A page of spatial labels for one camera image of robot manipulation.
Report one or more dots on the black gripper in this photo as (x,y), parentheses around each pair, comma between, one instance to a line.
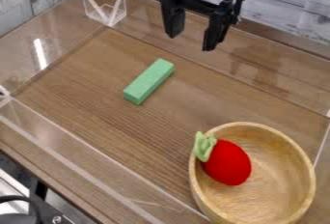
(219,21)

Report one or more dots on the green foam stick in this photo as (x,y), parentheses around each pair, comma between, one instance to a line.
(148,81)

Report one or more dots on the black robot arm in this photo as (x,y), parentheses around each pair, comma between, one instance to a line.
(222,12)

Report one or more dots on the brown wooden bowl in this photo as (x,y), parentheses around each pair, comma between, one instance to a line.
(278,192)

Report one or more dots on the red plush strawberry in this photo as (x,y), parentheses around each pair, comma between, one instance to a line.
(224,160)

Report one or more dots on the clear acrylic tray wall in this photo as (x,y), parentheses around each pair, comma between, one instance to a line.
(115,157)

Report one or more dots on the black table leg frame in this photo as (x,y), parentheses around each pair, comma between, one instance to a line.
(51,215)

